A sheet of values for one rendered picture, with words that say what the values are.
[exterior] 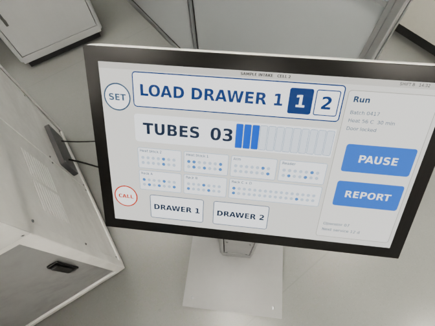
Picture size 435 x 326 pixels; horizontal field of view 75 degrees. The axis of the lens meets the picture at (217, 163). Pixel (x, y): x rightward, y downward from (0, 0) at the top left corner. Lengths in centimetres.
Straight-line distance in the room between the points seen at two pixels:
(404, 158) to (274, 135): 19
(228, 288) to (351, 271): 60
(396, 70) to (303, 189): 21
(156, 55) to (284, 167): 25
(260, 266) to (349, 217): 98
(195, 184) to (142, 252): 111
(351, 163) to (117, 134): 36
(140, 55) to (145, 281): 124
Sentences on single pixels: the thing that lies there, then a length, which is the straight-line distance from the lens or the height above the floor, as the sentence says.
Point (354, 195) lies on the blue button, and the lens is 50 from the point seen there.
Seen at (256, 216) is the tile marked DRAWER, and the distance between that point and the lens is 49.
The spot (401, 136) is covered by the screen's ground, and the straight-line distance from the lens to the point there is 48.
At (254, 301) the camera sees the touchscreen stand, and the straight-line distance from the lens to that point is 145.
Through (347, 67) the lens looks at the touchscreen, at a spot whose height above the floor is 119.
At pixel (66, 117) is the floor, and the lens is 209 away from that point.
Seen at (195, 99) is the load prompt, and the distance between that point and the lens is 42.
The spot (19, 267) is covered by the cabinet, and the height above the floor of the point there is 64.
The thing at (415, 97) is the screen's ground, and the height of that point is 117.
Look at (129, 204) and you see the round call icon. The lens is 52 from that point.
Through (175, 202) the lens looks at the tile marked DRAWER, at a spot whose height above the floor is 101.
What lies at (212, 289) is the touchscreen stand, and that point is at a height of 3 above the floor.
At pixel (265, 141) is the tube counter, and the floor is 111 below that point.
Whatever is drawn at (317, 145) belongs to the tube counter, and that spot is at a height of 111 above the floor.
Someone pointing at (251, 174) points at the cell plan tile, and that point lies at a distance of 45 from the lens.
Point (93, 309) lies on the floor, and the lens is 160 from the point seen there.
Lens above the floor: 147
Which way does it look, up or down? 63 degrees down
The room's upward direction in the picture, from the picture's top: 4 degrees counter-clockwise
